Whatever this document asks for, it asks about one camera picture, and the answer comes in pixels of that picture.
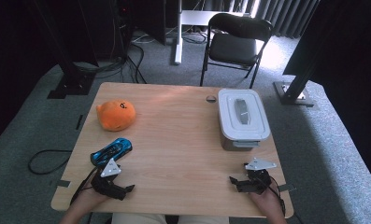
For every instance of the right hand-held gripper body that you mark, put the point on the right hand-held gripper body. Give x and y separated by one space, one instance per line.
258 182

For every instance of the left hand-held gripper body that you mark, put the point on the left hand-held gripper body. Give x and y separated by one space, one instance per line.
107 182

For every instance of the blue toy car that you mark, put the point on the blue toy car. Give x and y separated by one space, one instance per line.
111 151

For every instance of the grey translucent storage box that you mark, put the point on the grey translucent storage box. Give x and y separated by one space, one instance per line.
228 145

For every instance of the white plastic storage box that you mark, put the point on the white plastic storage box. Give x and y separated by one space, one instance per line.
244 113

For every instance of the orange plush toy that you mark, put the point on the orange plush toy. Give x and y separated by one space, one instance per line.
116 115

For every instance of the person's right hand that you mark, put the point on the person's right hand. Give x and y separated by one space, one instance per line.
268 202

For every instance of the person's left hand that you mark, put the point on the person's left hand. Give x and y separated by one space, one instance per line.
88 200

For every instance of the grey tape strip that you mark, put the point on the grey tape strip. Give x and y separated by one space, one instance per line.
287 187
63 183

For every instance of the person's legs in beige trousers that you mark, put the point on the person's legs in beige trousers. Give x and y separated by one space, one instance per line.
136 219

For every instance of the black tape strip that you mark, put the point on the black tape strip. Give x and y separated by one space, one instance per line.
79 122

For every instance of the round table grommet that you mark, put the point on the round table grommet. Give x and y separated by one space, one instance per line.
211 99

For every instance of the black metal stand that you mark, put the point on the black metal stand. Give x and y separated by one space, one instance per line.
71 84
293 93

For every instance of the black folding chair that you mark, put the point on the black folding chair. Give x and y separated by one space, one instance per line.
233 46

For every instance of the black curtain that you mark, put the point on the black curtain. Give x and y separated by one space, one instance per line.
5 62
351 46

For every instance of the grey curtain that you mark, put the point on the grey curtain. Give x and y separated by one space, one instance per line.
286 15

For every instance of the white desk frame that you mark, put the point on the white desk frame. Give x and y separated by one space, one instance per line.
178 37

